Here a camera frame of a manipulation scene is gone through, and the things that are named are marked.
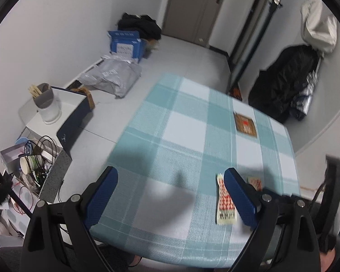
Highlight grey plastic mail bag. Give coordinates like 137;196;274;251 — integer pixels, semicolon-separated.
78;55;142;98

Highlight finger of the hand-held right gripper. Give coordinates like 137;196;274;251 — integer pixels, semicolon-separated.
320;155;340;252

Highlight white paper cup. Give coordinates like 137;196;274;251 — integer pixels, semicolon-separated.
19;154;43;175

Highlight grey cup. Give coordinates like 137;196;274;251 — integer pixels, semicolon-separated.
32;83;56;110

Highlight brown sachet red mark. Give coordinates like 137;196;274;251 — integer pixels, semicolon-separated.
233;112;258;138

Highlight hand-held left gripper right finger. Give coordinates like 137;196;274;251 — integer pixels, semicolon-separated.
224;168;321;272

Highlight wooden sticks bundle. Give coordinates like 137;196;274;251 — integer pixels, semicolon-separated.
28;84;43;98

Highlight orange object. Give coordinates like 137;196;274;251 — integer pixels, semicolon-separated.
229;86;243;100

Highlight dark sliding door frame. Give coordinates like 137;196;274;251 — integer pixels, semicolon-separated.
228;0;285;84

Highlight brown box handle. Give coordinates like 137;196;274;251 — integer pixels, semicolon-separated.
71;89;95;109

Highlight grey speckled storage box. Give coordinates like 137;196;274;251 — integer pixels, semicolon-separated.
0;140;73;204

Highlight black clothes pile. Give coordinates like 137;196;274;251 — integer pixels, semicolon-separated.
117;13;163;41

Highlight teal checked tablecloth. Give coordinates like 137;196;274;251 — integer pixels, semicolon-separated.
89;73;301;270

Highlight silver plastic bag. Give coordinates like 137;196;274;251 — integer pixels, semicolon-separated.
290;71;319;119

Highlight blue cardboard box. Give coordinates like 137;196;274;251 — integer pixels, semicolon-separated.
108;30;148;63

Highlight grey door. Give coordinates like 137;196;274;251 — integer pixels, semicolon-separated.
161;0;231;47

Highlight white box dark blue side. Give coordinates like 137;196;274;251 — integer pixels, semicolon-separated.
18;86;93;159

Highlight black tangled cables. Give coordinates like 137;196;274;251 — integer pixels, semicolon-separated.
28;135;60;176

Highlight white cloth bundle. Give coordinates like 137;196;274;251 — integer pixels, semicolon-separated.
300;0;338;54

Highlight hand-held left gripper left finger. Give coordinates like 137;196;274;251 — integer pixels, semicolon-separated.
23;166;119;272

